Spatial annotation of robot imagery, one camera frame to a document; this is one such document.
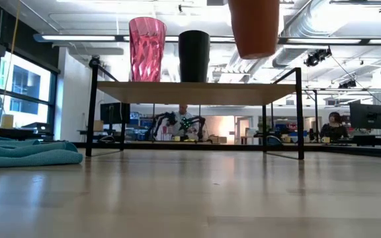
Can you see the tall black cup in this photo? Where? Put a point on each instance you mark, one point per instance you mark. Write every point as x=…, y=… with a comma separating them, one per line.
x=194, y=56

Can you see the large window with black frame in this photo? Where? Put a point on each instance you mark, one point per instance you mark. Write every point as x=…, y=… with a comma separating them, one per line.
x=25, y=89

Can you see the person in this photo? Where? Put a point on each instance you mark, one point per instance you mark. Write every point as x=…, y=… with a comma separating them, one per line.
x=183, y=110
x=334, y=130

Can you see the yellow box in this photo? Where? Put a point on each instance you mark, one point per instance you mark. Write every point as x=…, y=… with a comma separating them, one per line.
x=7, y=121

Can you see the white mug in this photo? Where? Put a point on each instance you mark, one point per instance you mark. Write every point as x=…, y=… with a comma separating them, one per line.
x=325, y=139

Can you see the background black robot arm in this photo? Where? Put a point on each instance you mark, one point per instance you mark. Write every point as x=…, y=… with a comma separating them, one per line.
x=195, y=122
x=162, y=120

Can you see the orange plastic cup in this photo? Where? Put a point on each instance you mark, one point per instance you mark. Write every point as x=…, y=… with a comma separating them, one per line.
x=254, y=29

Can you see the flat black device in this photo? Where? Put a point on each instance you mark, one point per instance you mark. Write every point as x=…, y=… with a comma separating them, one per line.
x=36, y=127

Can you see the pink faceted plastic cup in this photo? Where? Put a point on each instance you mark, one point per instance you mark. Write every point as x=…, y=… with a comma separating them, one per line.
x=147, y=49

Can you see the dark background monitor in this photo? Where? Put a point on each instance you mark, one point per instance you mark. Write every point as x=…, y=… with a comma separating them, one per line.
x=112, y=113

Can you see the small black ceiling spotlight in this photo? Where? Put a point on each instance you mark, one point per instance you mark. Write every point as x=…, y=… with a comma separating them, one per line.
x=348, y=84

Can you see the wooden shelf with black legs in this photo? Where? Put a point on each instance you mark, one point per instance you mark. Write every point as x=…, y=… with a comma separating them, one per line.
x=194, y=93

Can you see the teal cloth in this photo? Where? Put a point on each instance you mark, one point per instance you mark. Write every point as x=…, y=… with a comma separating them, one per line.
x=22, y=153

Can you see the black ceiling spotlight cluster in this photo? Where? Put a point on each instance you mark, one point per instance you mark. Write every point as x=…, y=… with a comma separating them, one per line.
x=316, y=57

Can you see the cardboard box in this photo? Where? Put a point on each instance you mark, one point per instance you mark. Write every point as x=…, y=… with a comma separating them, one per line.
x=217, y=139

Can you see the large computer monitor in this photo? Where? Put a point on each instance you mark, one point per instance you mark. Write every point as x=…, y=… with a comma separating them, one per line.
x=367, y=115

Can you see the linear ceiling light strip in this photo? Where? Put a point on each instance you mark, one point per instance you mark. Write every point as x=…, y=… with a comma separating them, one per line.
x=78, y=38

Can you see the silver ventilation duct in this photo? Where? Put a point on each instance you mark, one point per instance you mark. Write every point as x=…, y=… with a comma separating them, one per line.
x=289, y=54

